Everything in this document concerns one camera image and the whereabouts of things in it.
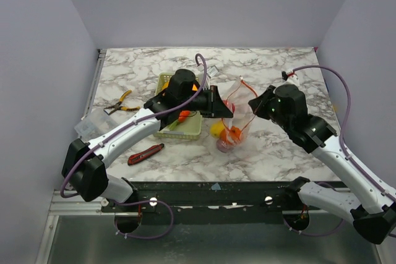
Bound red toy apple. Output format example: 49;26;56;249
223;100;236;114

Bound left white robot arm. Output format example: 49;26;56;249
61;69;233;211

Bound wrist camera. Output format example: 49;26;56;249
207;66;218;79
282;70;300;87

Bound clear zip bag orange zipper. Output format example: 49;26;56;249
218;77;257;151

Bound orange toy carrot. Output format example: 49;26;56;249
178;110;191;123

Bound brown toy potato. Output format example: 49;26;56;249
162;81;170;90

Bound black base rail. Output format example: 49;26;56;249
101;182;308;225

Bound yellow toy squash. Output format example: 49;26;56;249
210;120;225;138

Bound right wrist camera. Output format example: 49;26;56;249
282;70;300;87

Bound clear plastic screw box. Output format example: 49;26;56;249
74;108;118;141

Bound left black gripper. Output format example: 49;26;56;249
179;85;234;119

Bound red black utility knife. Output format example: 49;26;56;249
127;143;165;166

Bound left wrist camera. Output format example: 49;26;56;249
207;66;218;79

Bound green plastic basket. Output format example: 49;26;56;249
154;73;202;140

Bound aluminium frame profile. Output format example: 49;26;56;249
48;49;106;216

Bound orange toy pumpkin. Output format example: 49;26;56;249
220;126;242;146

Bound yellow handled pliers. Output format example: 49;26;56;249
103;90;140;115

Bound purple toy onion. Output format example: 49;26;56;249
216;139;232;153

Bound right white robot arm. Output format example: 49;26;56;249
248;84;395;244

